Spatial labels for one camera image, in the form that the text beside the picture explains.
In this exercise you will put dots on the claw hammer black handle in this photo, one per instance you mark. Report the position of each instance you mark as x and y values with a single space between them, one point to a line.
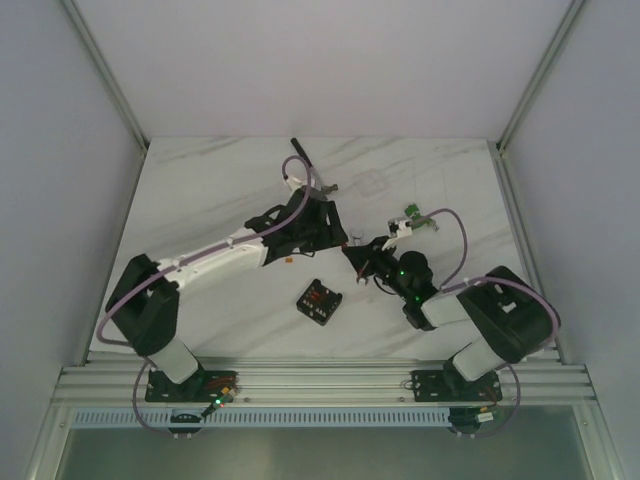
319 183

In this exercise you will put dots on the aluminium mounting rail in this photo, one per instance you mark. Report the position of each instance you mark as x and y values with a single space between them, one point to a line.
107 380

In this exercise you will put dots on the aluminium frame post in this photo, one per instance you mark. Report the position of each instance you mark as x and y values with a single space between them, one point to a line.
105 74
542 71

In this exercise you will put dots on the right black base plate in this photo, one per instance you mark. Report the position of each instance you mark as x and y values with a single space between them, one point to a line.
444 386

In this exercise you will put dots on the right aluminium frame post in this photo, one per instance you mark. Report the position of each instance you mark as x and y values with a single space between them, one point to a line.
542 71

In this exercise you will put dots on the clear plastic fuse box cover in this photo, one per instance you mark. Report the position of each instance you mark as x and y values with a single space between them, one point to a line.
370 183

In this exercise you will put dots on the black fuse box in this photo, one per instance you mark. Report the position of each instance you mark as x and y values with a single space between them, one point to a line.
318 303

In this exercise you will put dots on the silver combination wrench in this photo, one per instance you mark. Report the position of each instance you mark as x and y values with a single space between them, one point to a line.
356 235

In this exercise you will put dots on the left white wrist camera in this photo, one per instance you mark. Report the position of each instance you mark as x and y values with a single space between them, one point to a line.
294 183

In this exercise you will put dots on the grey slotted cable duct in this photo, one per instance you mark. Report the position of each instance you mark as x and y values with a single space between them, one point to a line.
267 417

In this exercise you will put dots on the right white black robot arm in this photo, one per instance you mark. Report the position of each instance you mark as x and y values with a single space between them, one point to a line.
513 320

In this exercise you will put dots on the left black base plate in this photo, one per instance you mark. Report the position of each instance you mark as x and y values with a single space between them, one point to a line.
204 386

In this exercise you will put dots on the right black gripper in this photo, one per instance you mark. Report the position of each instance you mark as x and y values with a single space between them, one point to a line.
364 257

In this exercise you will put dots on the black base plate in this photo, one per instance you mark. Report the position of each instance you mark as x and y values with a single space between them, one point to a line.
444 386
204 386

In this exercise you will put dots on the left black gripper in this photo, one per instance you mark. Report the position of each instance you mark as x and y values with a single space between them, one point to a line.
324 223

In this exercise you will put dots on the left aluminium frame post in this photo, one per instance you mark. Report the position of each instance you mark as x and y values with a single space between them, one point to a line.
105 74

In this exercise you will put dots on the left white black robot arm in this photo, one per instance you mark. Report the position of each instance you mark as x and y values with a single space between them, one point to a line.
145 302

